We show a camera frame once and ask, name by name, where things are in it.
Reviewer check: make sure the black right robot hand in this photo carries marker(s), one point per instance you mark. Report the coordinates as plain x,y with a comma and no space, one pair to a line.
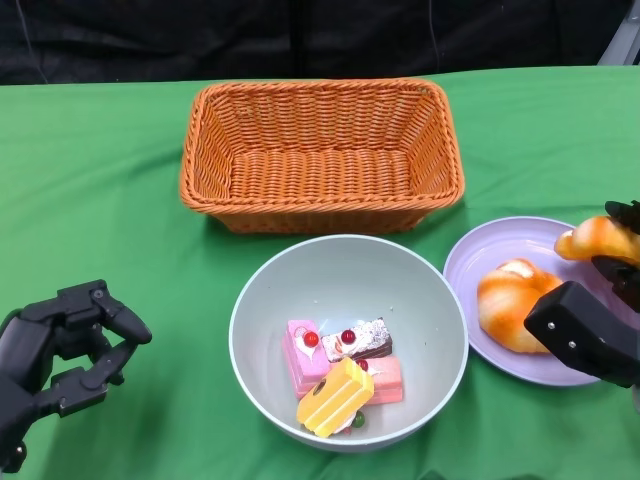
575,330

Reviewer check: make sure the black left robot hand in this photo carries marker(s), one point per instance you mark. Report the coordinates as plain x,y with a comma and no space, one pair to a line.
30,345

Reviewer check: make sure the orange striped bread roll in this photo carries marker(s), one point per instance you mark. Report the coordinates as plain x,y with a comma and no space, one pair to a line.
595,240
510,305

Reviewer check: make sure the pink layered cake slice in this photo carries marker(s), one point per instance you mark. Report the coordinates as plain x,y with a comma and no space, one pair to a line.
387,382

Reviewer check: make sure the chocolate cake slice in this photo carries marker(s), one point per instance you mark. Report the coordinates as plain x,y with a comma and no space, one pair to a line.
365,340

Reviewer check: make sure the pale green bowl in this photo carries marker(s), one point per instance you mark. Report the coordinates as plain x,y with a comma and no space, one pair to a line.
350,275

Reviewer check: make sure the small fruit topped cake piece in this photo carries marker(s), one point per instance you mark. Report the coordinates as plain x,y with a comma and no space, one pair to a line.
355,421

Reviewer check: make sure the yellow cake slice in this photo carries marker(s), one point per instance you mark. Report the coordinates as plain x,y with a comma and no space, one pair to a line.
335,400

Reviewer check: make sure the pink cake slice with heart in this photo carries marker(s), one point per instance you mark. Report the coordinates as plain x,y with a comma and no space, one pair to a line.
300,360

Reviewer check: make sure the lavender plate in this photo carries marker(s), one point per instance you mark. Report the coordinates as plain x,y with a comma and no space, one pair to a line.
475,240

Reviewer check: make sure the orange wicker basket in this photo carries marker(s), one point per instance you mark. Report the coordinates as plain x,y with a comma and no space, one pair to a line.
325,180

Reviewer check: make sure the green tablecloth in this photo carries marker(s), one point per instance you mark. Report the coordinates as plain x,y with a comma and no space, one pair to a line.
100,175

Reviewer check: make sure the black backdrop cloth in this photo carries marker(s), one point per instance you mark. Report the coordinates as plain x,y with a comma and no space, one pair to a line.
300,40

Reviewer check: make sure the grey metal frame leg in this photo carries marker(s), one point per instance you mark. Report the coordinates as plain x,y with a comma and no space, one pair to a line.
622,42

